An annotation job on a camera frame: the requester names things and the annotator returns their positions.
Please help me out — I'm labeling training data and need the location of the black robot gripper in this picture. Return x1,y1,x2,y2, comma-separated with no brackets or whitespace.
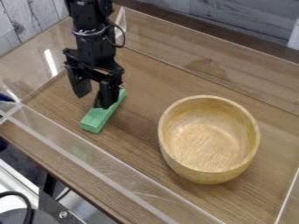
62,27,127,110

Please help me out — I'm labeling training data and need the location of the green rectangular block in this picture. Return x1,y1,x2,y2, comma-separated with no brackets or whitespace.
79,88,127,134

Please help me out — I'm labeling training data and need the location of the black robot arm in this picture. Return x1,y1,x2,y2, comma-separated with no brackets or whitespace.
63,0,126,109

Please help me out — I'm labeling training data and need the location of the brown wooden bowl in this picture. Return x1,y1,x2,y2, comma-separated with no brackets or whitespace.
158,95,262,185

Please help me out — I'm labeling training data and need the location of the blue object at left edge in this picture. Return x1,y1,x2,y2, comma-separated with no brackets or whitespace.
0,92,15,152

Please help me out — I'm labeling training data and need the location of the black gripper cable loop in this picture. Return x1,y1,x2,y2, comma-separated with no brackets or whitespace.
103,18,127,49

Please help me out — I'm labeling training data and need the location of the clear acrylic tray wall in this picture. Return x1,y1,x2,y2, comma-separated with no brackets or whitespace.
0,9,299,224

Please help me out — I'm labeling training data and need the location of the black metal bracket with screw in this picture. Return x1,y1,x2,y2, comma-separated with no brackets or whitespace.
38,189,88,224

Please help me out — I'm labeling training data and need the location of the black cable at bottom left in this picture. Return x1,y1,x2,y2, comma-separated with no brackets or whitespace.
0,191,34,224

